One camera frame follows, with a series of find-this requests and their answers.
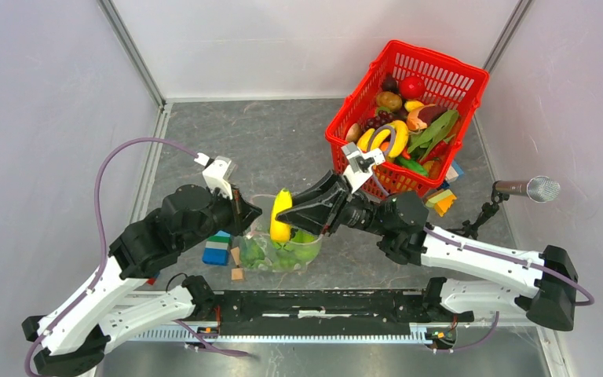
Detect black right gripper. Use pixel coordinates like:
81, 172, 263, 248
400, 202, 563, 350
274, 169, 390, 237

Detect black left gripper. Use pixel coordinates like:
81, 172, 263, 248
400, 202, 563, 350
180, 180, 264, 251

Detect single yellow toy banana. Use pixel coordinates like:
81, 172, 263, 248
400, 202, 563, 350
269, 188, 294, 244

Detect clear zip top bag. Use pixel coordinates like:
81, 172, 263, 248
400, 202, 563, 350
237, 194, 323, 273

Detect green toy lettuce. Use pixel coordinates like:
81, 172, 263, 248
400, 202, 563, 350
239, 237, 279, 272

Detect green toy lime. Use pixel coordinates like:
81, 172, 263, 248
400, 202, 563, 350
292, 240, 322, 263

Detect red toy tomato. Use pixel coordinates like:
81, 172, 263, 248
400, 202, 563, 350
398, 75, 426, 100

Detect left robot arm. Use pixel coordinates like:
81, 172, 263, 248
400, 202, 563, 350
22, 185, 262, 376

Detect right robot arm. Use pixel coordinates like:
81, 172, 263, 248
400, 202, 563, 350
273, 171, 582, 331

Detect wooden cube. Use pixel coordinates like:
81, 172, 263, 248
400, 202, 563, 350
231, 268, 245, 281
230, 247, 241, 267

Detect blue green block stack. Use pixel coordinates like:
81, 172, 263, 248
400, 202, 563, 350
202, 231, 232, 266

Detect purple toy grapes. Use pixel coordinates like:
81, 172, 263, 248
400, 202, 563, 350
364, 111, 394, 130

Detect yellow toy bananas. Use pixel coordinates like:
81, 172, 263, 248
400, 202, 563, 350
356, 120, 409, 159

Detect yellow green block pile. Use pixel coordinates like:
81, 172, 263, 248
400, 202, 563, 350
425, 189, 457, 217

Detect brown toy potato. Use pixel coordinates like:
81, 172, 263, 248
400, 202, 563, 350
375, 91, 403, 112

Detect yellow toy lemon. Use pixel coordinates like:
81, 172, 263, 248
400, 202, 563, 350
404, 100, 425, 112

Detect dark purple toy fig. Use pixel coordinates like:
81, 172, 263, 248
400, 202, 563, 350
381, 74, 399, 94

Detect dark green leafy vegetable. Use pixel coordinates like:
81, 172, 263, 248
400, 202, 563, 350
407, 109, 459, 159

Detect red plastic basket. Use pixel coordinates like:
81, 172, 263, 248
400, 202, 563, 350
325, 40, 489, 199

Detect silver microphone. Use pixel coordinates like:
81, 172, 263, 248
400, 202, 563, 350
493, 176, 561, 203

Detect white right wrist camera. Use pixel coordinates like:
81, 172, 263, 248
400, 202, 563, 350
341, 142, 386, 193

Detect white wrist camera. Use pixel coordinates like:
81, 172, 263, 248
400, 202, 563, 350
341, 142, 386, 193
194, 153, 236, 199

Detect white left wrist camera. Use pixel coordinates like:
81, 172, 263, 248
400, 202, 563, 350
194, 153, 236, 199

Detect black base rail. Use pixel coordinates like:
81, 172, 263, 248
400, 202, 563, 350
190, 289, 475, 336

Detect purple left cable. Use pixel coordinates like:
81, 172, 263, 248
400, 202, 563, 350
24, 137, 203, 377

